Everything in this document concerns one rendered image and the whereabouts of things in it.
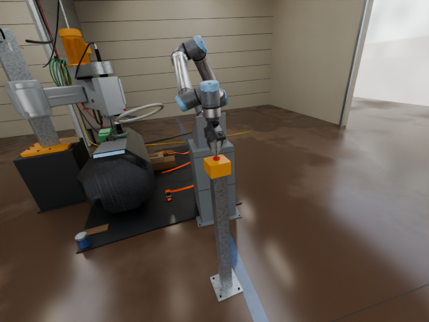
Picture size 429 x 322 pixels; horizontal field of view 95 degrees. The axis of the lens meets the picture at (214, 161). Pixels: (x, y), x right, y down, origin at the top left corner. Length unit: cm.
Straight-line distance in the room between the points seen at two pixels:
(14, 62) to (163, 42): 512
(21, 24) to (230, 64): 615
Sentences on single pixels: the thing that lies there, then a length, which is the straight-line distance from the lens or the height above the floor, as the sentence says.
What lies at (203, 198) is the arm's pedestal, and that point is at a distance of 207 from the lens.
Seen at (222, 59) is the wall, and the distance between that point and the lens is 790.
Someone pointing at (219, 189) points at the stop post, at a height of 91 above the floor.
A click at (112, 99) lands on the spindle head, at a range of 267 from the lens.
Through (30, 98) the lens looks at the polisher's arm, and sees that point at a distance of 312.
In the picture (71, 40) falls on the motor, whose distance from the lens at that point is 332.
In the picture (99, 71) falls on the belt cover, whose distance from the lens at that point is 264.
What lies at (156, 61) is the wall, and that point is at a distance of 758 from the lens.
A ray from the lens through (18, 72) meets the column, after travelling 319.
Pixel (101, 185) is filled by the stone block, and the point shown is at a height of 47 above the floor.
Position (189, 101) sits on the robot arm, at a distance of 109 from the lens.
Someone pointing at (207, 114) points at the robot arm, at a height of 133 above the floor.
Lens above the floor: 153
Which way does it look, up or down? 25 degrees down
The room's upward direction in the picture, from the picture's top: 5 degrees counter-clockwise
